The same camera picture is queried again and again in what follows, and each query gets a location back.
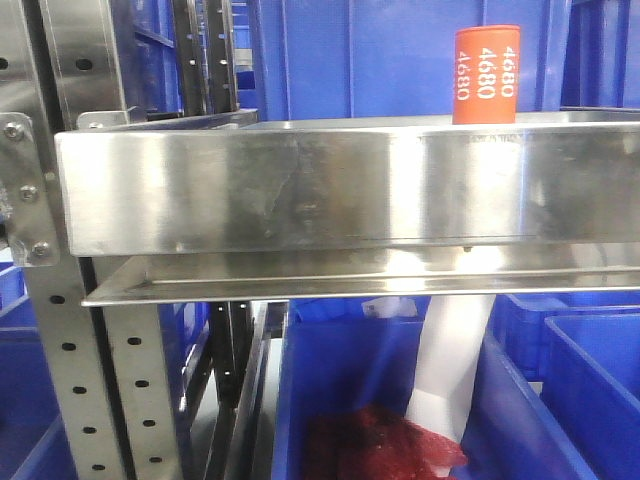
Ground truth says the orange cylindrical capacitor 4680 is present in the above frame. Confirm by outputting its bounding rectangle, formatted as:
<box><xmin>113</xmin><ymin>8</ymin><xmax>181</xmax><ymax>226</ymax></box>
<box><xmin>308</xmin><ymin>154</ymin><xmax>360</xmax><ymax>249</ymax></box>
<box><xmin>452</xmin><ymin>24</ymin><xmax>521</xmax><ymax>125</ymax></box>

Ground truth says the stainless steel shelf tray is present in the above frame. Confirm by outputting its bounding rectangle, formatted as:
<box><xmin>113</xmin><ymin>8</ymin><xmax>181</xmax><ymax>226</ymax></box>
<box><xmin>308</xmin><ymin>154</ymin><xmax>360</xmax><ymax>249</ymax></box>
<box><xmin>56</xmin><ymin>111</ymin><xmax>639</xmax><ymax>306</ymax></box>

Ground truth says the large blue crate behind shelf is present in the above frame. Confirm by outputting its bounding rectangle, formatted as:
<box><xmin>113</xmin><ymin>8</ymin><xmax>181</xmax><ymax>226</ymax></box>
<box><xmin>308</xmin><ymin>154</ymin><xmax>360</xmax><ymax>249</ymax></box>
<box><xmin>247</xmin><ymin>1</ymin><xmax>571</xmax><ymax>120</ymax></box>

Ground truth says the blue bin with red mesh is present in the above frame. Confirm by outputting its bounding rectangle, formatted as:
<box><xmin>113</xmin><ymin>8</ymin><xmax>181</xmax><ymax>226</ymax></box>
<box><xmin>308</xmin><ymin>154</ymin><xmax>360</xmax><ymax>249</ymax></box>
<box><xmin>271</xmin><ymin>297</ymin><xmax>596</xmax><ymax>479</ymax></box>

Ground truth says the red mesh netting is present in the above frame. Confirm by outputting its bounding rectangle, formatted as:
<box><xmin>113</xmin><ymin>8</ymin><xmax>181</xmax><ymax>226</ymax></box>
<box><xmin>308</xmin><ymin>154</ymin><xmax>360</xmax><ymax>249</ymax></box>
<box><xmin>300</xmin><ymin>405</ymin><xmax>468</xmax><ymax>479</ymax></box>

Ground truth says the black rear rack upright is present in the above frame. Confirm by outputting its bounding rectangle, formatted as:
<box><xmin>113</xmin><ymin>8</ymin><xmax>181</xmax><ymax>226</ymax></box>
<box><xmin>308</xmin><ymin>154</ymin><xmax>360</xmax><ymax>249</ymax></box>
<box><xmin>171</xmin><ymin>0</ymin><xmax>239</xmax><ymax>117</ymax></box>

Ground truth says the blue bin lower right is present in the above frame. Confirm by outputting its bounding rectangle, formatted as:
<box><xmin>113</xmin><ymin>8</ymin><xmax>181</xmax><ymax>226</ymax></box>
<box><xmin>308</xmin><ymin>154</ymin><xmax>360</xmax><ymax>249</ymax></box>
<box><xmin>491</xmin><ymin>290</ymin><xmax>639</xmax><ymax>479</ymax></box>

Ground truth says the perforated steel rack upright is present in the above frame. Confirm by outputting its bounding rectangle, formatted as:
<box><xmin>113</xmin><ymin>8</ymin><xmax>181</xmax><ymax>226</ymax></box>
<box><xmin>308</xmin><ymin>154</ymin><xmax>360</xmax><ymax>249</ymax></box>
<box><xmin>1</xmin><ymin>1</ymin><xmax>191</xmax><ymax>479</ymax></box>

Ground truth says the blue bin lower left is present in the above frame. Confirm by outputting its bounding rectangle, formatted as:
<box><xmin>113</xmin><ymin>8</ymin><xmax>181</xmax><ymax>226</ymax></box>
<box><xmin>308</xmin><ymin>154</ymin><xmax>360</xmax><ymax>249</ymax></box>
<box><xmin>1</xmin><ymin>262</ymin><xmax>77</xmax><ymax>479</ymax></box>

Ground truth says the steel corner bracket plate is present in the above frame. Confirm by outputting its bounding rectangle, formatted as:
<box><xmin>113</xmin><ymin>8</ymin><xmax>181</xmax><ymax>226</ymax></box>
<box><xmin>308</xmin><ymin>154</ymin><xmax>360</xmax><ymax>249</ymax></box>
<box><xmin>1</xmin><ymin>112</ymin><xmax>60</xmax><ymax>268</ymax></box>

